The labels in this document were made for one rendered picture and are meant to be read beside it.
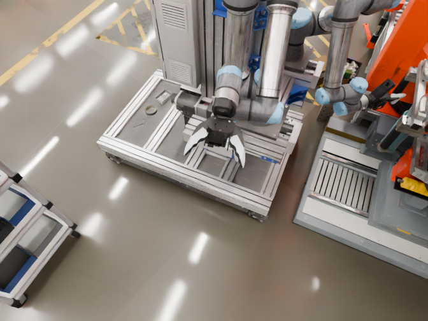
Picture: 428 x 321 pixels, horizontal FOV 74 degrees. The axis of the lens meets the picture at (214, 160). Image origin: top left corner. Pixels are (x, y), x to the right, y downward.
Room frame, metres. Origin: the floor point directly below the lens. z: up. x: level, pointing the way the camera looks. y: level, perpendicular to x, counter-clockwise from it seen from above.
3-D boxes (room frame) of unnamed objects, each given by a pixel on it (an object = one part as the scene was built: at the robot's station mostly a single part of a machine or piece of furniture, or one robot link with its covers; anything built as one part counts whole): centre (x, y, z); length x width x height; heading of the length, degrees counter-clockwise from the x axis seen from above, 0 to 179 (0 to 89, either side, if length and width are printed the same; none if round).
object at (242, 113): (0.68, -0.06, 1.12); 0.11 x 0.08 x 0.11; 80
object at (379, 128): (1.14, -1.24, 0.26); 0.42 x 0.18 x 0.35; 65
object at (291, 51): (1.37, -0.42, 0.87); 0.15 x 0.15 x 0.10
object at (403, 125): (0.76, -0.81, 0.93); 0.09 x 0.05 x 0.05; 65
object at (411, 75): (1.07, -0.95, 0.93); 0.09 x 0.05 x 0.05; 65
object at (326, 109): (1.62, -0.93, 0.21); 0.10 x 0.10 x 0.42; 65
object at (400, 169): (0.81, -1.10, 0.48); 0.16 x 0.12 x 0.17; 65
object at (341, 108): (0.98, -0.65, 0.81); 0.11 x 0.08 x 0.09; 110
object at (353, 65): (1.57, -0.90, 0.51); 0.20 x 0.14 x 0.13; 146
